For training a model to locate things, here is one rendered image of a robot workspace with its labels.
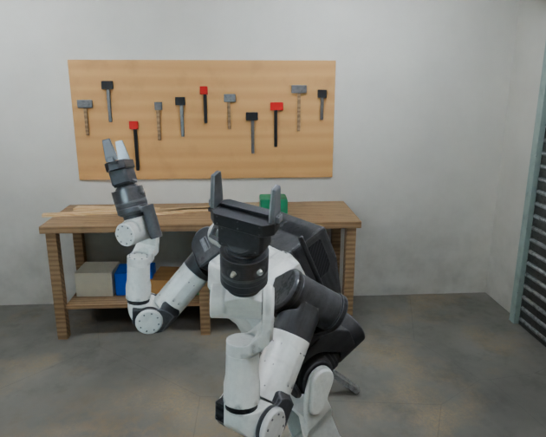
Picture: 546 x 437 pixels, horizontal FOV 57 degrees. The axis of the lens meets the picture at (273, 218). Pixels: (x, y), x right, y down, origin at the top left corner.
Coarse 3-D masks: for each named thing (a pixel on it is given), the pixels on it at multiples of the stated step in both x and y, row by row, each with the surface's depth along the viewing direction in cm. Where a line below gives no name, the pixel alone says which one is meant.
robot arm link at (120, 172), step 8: (120, 160) 136; (128, 160) 141; (112, 168) 135; (120, 168) 136; (128, 168) 140; (112, 176) 137; (120, 176) 137; (128, 176) 138; (112, 184) 138; (120, 184) 138; (128, 184) 140; (136, 184) 141; (112, 192) 139; (120, 192) 137; (128, 192) 138; (136, 192) 139; (144, 192) 141; (112, 200) 142; (120, 200) 138; (128, 200) 138; (136, 200) 139
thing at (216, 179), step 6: (216, 174) 83; (216, 180) 84; (216, 186) 84; (222, 186) 87; (216, 192) 85; (222, 192) 87; (216, 198) 85; (222, 198) 88; (210, 204) 86; (216, 204) 86
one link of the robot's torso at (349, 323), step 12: (348, 324) 152; (324, 336) 143; (336, 336) 146; (348, 336) 149; (360, 336) 153; (312, 348) 141; (324, 348) 144; (336, 348) 147; (348, 348) 150; (336, 360) 149; (300, 396) 146
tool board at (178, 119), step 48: (96, 96) 380; (144, 96) 382; (192, 96) 384; (240, 96) 386; (288, 96) 389; (96, 144) 389; (144, 144) 391; (192, 144) 393; (240, 144) 396; (288, 144) 398
